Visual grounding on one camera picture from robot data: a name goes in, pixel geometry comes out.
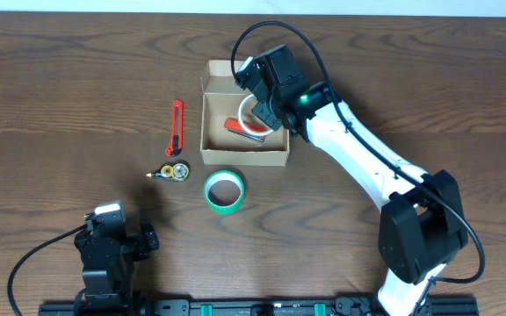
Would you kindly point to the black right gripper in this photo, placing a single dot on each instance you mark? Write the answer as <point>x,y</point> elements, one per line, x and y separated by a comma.
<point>264,111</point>

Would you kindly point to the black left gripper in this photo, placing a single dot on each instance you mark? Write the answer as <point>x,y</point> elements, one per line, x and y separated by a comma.
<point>146,240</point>

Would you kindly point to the white tape roll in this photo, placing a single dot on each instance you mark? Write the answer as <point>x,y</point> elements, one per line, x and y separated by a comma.
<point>243,124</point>

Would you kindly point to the red black stapler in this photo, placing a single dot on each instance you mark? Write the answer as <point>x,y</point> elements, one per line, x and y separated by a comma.
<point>232,125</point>

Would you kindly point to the green tape roll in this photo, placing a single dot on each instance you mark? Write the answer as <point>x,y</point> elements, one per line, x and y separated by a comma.
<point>224,192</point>

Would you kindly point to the red utility knife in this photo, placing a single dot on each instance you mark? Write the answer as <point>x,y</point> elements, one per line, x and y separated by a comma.
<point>176,142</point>

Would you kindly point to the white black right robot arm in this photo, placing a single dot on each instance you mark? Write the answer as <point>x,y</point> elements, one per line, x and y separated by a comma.
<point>421,226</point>

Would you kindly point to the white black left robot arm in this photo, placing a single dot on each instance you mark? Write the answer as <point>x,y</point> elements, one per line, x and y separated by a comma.
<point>108,288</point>

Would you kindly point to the open cardboard box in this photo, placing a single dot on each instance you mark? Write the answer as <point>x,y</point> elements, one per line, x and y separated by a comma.
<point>220,101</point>

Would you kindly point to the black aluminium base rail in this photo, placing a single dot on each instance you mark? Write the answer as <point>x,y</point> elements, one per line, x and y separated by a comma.
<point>346,306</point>

